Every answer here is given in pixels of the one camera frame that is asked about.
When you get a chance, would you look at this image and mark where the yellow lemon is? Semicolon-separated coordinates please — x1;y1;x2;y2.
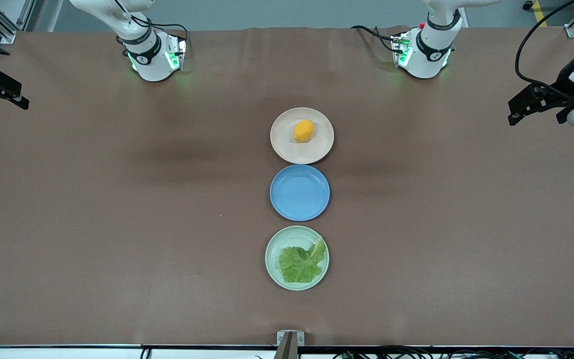
293;119;315;143

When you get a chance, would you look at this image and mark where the green lettuce leaf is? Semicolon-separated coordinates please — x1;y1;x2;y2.
279;236;327;284

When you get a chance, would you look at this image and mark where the left base connector box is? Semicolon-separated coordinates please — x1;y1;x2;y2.
391;31;412;68

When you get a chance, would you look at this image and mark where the base connector box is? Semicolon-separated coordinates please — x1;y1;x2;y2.
166;34;188;71
391;31;412;68

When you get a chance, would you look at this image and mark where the right base connector box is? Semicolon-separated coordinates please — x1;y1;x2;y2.
166;34;188;71

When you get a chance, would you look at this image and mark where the brown table mat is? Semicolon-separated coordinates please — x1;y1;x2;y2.
0;26;574;348

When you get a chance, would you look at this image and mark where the beige round plate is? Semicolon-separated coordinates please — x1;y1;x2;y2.
270;107;335;165

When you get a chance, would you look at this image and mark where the blue round plate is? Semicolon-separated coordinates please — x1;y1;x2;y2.
270;165;331;222

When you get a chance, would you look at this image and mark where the pale green round plate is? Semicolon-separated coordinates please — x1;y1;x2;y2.
265;225;330;291

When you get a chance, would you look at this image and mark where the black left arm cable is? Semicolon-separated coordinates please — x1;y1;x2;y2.
515;0;574;91

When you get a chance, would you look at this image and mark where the black left base cable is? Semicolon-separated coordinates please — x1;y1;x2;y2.
351;25;398;53

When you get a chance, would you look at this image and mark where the black base cable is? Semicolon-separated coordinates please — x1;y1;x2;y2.
351;25;398;53
145;22;190;48

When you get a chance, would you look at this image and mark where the black right base cable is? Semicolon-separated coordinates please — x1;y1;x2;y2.
145;22;190;48

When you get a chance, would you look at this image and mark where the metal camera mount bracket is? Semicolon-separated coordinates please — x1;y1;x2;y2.
276;330;305;359

